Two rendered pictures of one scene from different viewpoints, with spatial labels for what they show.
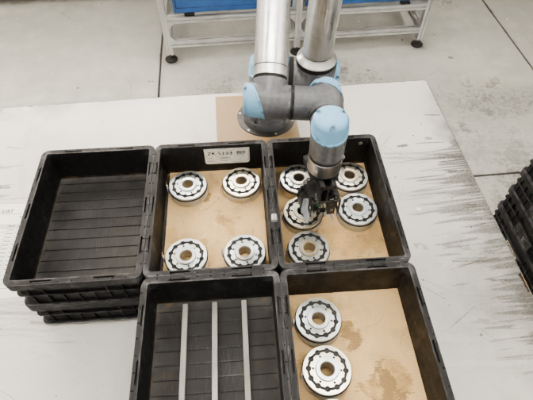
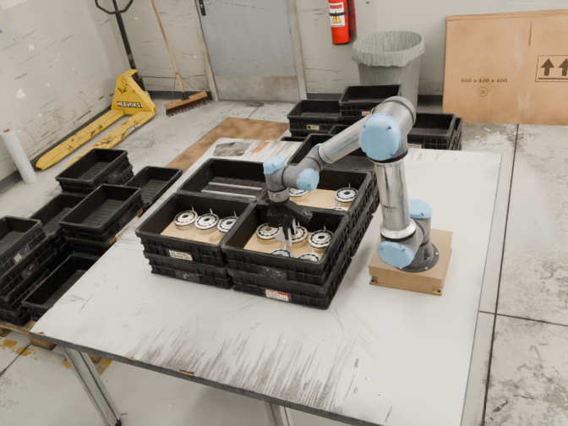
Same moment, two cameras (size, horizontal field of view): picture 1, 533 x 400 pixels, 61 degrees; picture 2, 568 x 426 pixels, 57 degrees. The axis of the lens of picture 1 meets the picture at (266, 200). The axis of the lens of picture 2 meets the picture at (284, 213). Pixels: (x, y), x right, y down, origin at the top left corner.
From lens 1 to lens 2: 215 cm
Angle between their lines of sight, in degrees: 80
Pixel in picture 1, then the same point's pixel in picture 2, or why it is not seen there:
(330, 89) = (299, 170)
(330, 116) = (273, 160)
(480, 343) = (177, 323)
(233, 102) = (439, 240)
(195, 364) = (246, 192)
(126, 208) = not seen: hidden behind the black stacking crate
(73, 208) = (362, 162)
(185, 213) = (331, 197)
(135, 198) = not seen: hidden behind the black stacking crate
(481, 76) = not seen: outside the picture
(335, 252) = (262, 247)
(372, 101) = (432, 367)
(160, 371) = (252, 183)
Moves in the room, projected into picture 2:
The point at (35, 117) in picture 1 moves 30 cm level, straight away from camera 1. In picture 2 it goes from (485, 166) to (547, 154)
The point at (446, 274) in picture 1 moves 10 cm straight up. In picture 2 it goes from (226, 330) to (220, 309)
